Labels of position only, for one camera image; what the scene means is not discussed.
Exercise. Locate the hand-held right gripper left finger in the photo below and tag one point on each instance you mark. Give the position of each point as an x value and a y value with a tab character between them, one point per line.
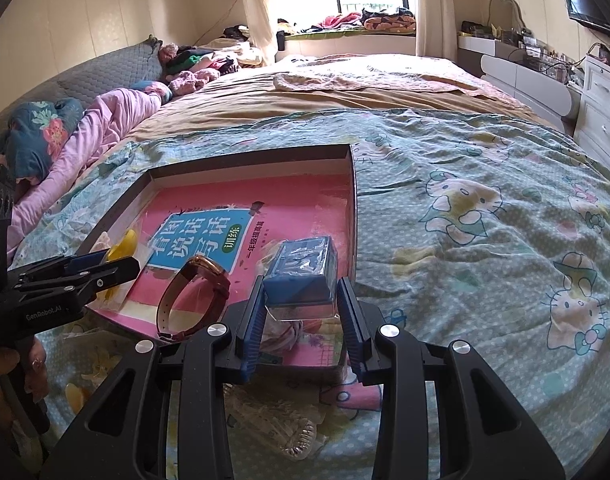
250	330

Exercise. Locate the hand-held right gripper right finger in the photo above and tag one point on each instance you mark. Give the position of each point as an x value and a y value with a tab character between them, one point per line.
355	330

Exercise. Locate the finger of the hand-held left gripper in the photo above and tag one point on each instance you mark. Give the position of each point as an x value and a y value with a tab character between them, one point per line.
110	272
87	262

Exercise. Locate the blue box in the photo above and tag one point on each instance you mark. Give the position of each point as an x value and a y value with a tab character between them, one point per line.
300	270

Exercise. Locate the shallow dark cardboard box tray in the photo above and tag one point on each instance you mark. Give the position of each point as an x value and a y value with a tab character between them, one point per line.
235	160

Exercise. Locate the bag of yellow hair accessories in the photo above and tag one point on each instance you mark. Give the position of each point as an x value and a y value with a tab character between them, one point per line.
92	380

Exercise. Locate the cartoon cat printed bed sheet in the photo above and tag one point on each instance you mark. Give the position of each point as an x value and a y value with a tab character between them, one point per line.
460	285

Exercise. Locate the pink book with blue label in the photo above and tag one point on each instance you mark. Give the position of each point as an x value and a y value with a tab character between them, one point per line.
305	210

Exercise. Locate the dark blue floral pillow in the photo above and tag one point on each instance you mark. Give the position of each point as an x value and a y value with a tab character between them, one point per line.
40	125

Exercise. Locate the pink quilt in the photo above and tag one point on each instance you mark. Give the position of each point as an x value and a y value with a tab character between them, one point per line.
110	115

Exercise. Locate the grey quilted headboard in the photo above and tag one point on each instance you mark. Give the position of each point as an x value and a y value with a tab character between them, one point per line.
85	75

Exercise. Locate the pink fluffy cloth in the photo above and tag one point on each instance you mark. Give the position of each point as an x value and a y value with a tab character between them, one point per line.
190	82

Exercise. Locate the tan blanket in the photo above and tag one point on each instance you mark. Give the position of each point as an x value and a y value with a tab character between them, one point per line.
310	105

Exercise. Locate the pile of clothes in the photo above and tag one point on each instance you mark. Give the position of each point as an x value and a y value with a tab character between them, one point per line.
200	60

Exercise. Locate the light floral blanket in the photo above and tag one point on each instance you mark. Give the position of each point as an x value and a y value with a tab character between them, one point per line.
385	77

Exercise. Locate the white curved dressing table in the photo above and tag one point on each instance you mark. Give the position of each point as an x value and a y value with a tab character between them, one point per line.
525	85

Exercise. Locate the cream curtain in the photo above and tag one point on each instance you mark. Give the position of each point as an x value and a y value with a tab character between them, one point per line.
435	10
257	10

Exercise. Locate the pink cloth on window seat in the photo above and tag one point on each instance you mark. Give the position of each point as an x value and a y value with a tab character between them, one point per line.
335	20

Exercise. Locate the dark patterned cloth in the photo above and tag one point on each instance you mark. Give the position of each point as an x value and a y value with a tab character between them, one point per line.
387	20

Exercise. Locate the white drawer dresser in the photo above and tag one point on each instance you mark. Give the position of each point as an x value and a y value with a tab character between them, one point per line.
602	115

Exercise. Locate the clutter of cosmetics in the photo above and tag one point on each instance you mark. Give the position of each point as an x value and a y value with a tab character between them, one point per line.
540	55

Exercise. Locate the wavy framed mirror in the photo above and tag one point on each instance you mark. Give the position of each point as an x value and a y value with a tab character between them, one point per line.
505	10

